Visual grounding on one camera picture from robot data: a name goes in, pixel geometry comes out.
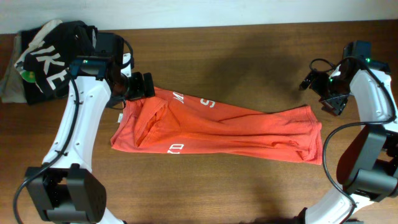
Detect red orange t-shirt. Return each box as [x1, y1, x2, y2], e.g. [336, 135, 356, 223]
[111, 88, 322, 165]

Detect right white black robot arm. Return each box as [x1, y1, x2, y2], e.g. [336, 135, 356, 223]
[294, 40, 397, 224]

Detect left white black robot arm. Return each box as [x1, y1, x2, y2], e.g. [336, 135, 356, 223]
[21, 33, 155, 223]

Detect black folded shirt white letters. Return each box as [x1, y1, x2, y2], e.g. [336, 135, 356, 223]
[23, 21, 100, 98]

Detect black folded garment underneath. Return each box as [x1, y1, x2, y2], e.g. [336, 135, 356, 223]
[20, 26, 104, 106]

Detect white green printed folded garment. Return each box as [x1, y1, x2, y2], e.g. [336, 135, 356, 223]
[14, 47, 44, 93]

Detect grey beige folded garment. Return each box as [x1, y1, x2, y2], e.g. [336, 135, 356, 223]
[1, 19, 62, 104]

